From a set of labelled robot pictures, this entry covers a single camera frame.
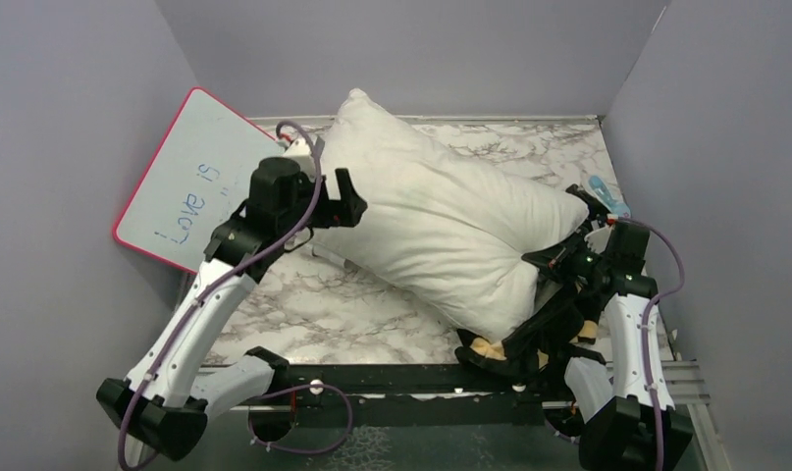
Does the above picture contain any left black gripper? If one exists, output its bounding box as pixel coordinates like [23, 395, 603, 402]
[282, 168, 369, 236]

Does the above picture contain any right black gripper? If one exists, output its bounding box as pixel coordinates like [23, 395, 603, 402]
[525, 230, 612, 288]

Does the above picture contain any black floral pillowcase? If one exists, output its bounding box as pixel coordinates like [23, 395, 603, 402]
[453, 183, 614, 382]

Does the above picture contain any white pillow insert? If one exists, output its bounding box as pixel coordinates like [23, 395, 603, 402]
[313, 88, 589, 341]

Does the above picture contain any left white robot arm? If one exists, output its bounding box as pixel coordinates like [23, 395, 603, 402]
[96, 157, 367, 470]

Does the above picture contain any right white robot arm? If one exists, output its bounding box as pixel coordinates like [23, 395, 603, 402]
[523, 215, 694, 470]

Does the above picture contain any blue packaged small item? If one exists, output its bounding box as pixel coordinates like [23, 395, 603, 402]
[587, 175, 631, 218]

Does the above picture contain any pink framed whiteboard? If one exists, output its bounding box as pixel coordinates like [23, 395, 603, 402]
[113, 87, 282, 273]

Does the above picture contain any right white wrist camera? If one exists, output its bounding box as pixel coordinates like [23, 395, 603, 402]
[585, 220, 614, 253]

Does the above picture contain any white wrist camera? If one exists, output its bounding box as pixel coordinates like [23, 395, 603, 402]
[585, 220, 614, 253]
[283, 136, 321, 182]

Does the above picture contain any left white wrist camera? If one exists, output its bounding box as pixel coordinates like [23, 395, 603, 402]
[283, 136, 321, 182]

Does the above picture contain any aluminium frame rail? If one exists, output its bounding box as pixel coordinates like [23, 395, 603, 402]
[659, 325, 732, 471]

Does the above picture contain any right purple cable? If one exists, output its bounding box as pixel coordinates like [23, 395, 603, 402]
[543, 214, 686, 471]

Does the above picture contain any purple cable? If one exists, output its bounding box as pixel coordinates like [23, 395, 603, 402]
[117, 121, 354, 471]
[543, 214, 686, 471]

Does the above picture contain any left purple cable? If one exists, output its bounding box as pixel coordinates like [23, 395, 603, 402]
[117, 121, 354, 471]

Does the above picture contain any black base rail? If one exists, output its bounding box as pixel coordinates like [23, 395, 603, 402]
[241, 364, 574, 428]

